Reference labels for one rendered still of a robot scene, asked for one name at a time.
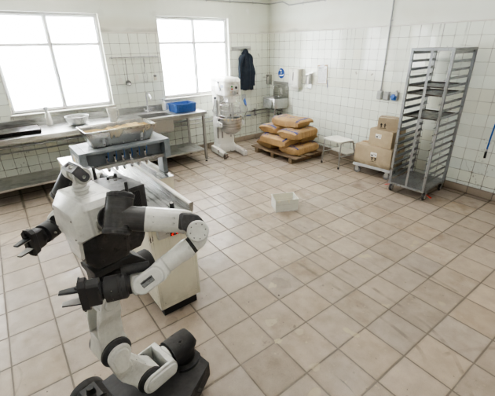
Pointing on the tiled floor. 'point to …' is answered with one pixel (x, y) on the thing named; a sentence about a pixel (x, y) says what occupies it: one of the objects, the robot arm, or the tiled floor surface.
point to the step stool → (339, 147)
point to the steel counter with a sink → (61, 129)
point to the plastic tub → (284, 202)
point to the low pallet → (287, 154)
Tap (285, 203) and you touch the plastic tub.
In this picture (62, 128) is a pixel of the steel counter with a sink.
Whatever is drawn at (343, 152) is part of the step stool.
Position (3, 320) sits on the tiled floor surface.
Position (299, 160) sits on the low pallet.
